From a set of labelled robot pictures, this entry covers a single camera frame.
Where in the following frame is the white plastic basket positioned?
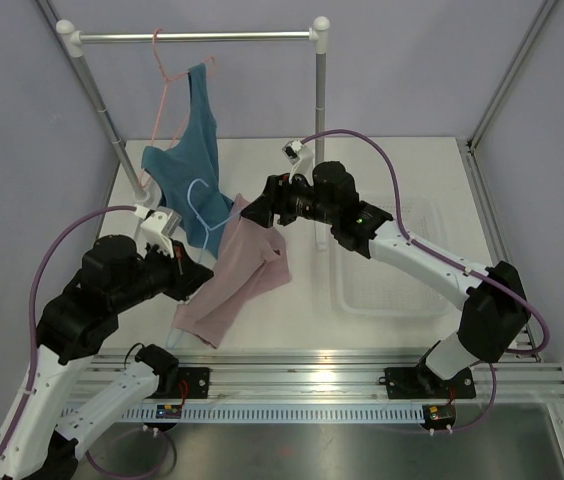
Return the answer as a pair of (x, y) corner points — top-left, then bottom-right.
(332, 195), (454, 319)

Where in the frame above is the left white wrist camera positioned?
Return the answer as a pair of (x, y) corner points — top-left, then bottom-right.
(134, 204), (182, 258)

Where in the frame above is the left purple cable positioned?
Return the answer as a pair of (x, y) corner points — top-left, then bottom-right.
(0, 203), (146, 476)

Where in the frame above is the blue plastic hanger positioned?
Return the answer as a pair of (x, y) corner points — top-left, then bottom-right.
(165, 178), (240, 349)

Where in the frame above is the aluminium frame post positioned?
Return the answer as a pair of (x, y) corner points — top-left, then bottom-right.
(466, 0), (561, 154)

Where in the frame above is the pink plastic hanger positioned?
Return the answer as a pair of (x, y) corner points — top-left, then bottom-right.
(139, 27), (216, 189)

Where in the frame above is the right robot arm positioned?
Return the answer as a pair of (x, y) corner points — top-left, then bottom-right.
(241, 162), (530, 398)

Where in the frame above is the metal clothes rack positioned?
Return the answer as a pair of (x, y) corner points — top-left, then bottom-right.
(54, 15), (333, 251)

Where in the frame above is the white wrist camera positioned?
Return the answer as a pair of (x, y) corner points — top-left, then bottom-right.
(134, 204), (182, 258)
(282, 140), (314, 183)

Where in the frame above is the blue tank top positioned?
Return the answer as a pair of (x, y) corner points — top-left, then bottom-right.
(142, 63), (233, 257)

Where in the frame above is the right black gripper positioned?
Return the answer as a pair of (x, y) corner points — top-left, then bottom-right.
(242, 169), (338, 230)

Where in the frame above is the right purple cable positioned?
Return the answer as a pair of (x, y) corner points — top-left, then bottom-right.
(301, 129), (552, 357)

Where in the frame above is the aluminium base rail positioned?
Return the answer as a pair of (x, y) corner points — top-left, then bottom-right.
(61, 349), (564, 406)

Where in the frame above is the purple cable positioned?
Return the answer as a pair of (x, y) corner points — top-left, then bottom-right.
(301, 129), (552, 357)
(0, 203), (146, 476)

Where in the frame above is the white slotted cable duct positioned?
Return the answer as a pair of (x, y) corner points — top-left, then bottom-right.
(61, 405), (428, 425)

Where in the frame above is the pink tank top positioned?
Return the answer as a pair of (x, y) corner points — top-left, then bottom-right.
(173, 195), (291, 348)

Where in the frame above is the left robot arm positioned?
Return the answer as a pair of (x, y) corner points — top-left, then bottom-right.
(0, 235), (213, 479)

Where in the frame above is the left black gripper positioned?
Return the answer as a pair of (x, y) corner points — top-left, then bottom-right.
(112, 236), (215, 312)

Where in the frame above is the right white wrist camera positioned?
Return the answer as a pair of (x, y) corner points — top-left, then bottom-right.
(282, 140), (314, 183)

